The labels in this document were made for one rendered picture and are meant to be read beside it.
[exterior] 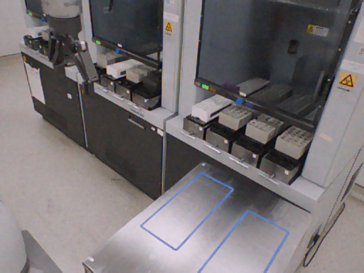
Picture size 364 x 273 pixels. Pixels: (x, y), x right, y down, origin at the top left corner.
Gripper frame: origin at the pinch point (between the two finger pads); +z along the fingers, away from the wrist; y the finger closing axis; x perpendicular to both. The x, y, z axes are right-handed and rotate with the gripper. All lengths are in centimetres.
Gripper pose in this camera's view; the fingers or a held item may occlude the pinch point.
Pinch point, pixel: (75, 93)
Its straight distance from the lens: 91.9
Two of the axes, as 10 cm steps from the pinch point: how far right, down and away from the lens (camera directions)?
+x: 6.7, -3.8, 6.4
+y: 7.4, 4.1, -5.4
